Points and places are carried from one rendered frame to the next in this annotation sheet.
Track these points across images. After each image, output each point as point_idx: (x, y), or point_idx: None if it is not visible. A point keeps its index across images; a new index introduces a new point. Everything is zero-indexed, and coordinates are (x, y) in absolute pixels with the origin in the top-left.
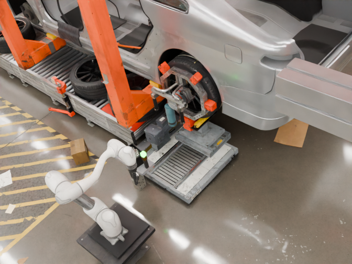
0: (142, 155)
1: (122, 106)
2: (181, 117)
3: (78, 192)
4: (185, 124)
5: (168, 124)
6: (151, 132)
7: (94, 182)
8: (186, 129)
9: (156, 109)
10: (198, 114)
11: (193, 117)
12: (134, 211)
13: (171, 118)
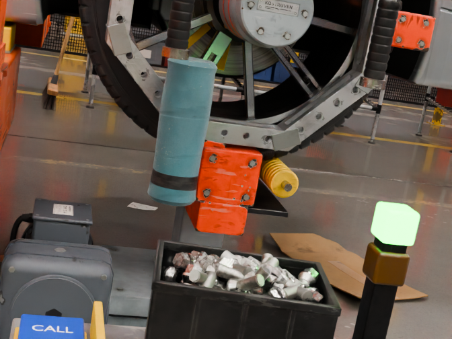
0: (405, 230)
1: None
2: (391, 38)
3: None
4: (221, 197)
5: (168, 196)
6: (68, 263)
7: None
8: (217, 229)
9: (187, 50)
10: (331, 101)
11: (288, 128)
12: None
13: (199, 142)
